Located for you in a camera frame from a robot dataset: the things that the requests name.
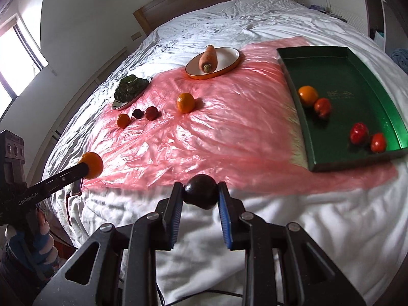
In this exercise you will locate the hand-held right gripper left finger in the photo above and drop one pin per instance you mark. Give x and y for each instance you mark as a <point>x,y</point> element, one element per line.
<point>174,223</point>

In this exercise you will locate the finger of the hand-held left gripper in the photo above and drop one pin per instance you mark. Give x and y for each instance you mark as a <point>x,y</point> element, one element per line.
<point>63,178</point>

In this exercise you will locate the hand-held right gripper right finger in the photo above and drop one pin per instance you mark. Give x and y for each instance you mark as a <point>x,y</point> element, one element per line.
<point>224,223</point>

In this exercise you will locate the orange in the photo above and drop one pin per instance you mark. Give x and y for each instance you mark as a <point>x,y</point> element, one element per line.
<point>123,120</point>
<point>185,102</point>
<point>308,95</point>
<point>94,165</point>

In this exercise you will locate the dark plum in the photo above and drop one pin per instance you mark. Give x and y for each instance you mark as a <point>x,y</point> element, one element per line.
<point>137,113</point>
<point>200,193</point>

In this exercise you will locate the red apple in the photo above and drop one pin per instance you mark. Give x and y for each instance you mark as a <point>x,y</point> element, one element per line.
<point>378,142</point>
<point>323,106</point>
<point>151,113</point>
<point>359,133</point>

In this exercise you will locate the green rectangular tray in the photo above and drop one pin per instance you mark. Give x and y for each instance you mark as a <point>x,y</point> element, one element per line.
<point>347,114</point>

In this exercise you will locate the person's left forearm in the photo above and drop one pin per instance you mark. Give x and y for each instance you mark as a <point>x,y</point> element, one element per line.
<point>16,283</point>

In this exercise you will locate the person's left hand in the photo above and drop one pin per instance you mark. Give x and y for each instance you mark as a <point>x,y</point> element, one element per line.
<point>35,248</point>

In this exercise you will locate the smartphone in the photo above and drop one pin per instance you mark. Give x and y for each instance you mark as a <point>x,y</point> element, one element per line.
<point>77,188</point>

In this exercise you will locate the pink plastic sheet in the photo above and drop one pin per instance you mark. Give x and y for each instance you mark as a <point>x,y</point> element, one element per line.
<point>223,134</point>

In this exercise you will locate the glass plate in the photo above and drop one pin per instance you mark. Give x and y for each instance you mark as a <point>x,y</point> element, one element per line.
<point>122,104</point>

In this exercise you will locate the white panelled window bench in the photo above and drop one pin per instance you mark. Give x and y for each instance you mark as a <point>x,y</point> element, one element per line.
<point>95,76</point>

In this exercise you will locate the dark green leafy vegetable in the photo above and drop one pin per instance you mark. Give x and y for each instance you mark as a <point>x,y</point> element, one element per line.
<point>130,86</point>

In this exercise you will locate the window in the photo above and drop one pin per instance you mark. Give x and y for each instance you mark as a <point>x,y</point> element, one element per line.
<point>16,60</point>

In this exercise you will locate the white plate with orange rim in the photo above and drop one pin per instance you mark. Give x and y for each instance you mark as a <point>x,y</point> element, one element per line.
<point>223,59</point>

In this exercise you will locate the carrot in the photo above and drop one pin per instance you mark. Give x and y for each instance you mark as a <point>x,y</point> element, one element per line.
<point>207,59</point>

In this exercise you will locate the wooden headboard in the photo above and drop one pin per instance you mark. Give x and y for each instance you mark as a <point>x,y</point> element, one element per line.
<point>191,3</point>

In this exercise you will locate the purple cloth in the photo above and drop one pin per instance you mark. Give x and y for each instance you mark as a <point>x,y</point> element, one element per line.
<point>318,7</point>

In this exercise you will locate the white bag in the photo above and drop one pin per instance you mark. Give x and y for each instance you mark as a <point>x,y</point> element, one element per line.
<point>379,40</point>

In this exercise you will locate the blue fluffy towel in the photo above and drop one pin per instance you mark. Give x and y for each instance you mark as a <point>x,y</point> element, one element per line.
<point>401,56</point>

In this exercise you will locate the wall socket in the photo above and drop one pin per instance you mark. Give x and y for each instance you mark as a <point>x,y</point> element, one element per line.
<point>136,36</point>

